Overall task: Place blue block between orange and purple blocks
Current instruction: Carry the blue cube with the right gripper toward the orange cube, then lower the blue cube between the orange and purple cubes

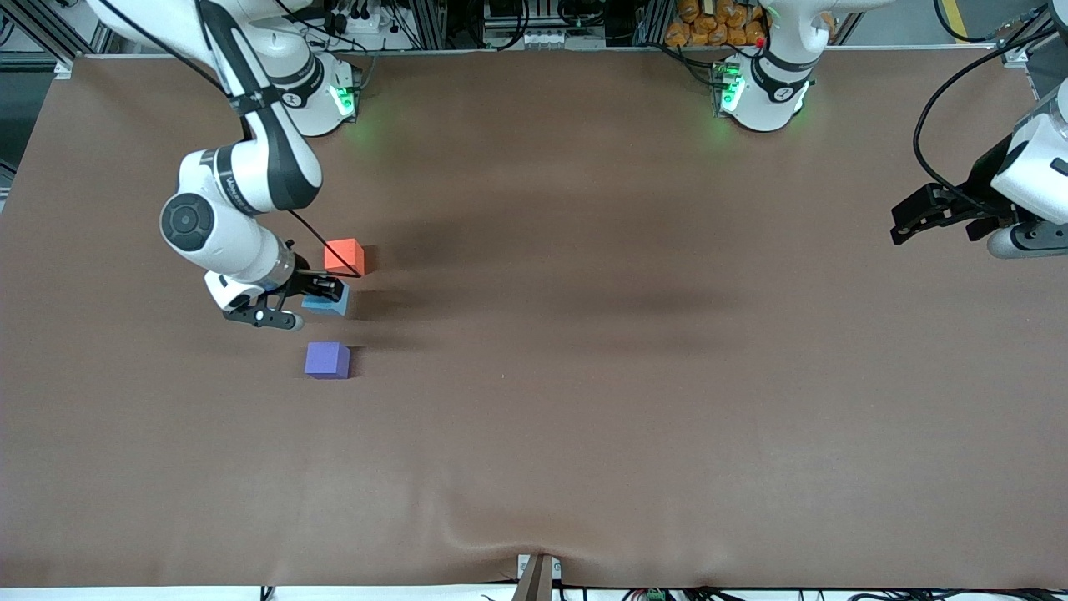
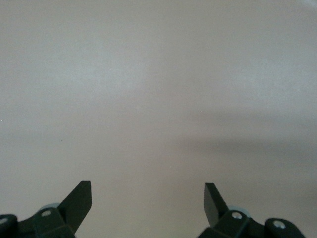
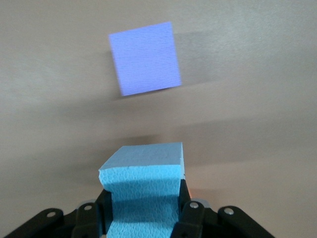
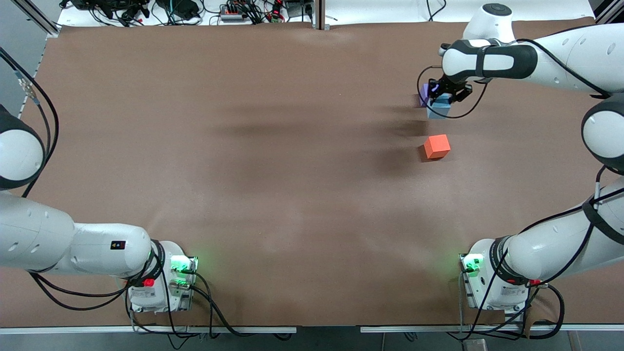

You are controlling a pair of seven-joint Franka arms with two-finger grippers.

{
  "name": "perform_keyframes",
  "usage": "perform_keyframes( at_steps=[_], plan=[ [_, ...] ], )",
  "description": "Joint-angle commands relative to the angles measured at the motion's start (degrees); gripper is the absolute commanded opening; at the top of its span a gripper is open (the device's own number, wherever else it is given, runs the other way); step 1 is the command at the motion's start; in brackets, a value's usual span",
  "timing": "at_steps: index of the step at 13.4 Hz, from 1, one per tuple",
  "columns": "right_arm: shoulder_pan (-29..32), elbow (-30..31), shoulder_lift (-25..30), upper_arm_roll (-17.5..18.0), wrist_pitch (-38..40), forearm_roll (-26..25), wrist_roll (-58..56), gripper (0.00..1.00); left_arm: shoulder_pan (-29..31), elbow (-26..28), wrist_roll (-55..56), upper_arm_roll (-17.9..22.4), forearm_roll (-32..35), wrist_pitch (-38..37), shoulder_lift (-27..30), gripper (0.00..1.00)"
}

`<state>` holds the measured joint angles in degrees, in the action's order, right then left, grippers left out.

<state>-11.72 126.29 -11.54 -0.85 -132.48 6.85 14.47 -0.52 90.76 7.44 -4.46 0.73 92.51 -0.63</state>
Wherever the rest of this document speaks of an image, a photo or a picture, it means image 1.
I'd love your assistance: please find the orange foam block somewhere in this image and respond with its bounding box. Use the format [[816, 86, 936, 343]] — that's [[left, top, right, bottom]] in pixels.
[[324, 238, 366, 276]]

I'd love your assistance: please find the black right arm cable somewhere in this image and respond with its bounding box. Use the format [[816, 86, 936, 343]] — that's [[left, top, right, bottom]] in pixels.
[[196, 0, 365, 279]]

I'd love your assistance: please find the purple foam block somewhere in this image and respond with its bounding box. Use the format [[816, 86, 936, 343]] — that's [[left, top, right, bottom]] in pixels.
[[304, 341, 352, 381]]

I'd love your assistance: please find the orange packets pile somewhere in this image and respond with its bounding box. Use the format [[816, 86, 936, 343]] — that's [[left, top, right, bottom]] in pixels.
[[665, 0, 767, 47]]

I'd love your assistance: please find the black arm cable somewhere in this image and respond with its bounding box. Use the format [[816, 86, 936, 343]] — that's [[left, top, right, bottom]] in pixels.
[[913, 13, 1054, 211], [196, 0, 365, 279]]

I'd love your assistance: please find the aluminium frame rail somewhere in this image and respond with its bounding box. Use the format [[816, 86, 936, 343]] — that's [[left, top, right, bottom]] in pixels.
[[0, 0, 109, 80], [999, 8, 1068, 93]]

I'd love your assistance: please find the aluminium profile column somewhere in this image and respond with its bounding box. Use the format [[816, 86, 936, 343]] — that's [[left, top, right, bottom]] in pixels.
[[409, 0, 447, 51]]

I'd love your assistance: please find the white power strip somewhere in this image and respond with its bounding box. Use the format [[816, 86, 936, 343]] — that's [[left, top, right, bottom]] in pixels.
[[492, 29, 577, 51]]

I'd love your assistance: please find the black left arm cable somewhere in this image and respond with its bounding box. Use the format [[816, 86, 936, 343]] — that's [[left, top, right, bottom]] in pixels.
[[913, 13, 1054, 211]]

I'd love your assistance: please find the brown post with grey bracket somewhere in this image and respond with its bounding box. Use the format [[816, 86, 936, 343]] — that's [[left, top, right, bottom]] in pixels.
[[516, 553, 562, 601]]

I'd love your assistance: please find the brown table cover mat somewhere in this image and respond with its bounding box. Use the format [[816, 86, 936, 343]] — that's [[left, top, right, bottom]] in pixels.
[[0, 46, 1068, 589]]

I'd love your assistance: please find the power strip with black plugs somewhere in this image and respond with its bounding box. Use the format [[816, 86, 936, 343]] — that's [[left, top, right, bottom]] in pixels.
[[321, 0, 397, 36]]

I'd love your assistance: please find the light blue foam block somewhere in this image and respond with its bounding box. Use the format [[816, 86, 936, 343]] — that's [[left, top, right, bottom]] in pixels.
[[301, 284, 350, 317]]

